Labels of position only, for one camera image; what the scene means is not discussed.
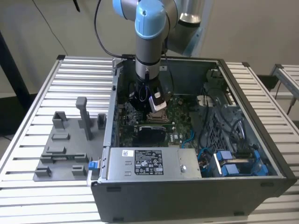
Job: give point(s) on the silver CPU green edge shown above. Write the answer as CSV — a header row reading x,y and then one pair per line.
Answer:
x,y
157,116

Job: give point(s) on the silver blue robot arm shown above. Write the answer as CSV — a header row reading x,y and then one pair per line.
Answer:
x,y
147,58

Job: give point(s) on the grey parts rack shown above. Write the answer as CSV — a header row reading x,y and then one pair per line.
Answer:
x,y
70,142

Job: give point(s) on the grey plastic drive bracket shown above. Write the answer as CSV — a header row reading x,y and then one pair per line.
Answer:
x,y
213,78

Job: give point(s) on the blue plastic case latch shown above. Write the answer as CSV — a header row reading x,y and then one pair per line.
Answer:
x,y
92,165

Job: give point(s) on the aluminium slat side table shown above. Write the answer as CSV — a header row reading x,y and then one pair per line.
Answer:
x,y
289,72

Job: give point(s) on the black desk frame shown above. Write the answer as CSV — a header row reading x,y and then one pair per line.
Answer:
x,y
14,72

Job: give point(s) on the black graphics card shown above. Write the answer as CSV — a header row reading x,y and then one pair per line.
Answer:
x,y
149,135

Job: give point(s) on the blue disk carrier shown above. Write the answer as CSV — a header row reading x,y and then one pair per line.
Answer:
x,y
230,169
225,156

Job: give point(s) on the green motherboard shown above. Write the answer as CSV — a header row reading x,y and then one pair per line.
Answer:
x,y
182,116

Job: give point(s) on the silver power supply box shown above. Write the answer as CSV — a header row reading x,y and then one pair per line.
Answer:
x,y
116,163

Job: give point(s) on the black grey PC case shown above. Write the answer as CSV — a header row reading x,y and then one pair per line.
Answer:
x,y
163,200

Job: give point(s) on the grey perforated drive cage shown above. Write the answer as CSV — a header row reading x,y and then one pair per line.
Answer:
x,y
216,136

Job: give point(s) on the CPU socket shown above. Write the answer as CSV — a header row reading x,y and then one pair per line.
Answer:
x,y
158,120

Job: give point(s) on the black pointed object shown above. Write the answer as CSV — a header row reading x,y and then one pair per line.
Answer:
x,y
76,4

